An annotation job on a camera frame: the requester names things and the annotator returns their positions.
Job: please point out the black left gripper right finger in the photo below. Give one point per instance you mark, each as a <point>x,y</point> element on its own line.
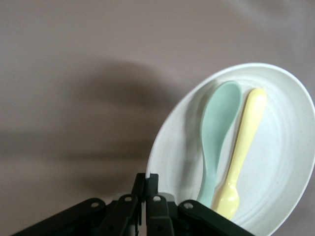
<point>157,216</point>

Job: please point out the mint green plastic spoon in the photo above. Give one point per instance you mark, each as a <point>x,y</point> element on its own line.
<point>219,115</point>

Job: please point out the round white speckled plate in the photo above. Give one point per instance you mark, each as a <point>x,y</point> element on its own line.
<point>275,152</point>

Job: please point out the pale yellow plastic fork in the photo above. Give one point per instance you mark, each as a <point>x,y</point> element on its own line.
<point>248,123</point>

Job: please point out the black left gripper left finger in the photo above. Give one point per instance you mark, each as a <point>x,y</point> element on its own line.
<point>123,216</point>

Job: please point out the brown table mat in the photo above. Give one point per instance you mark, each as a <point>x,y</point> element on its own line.
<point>73,49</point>

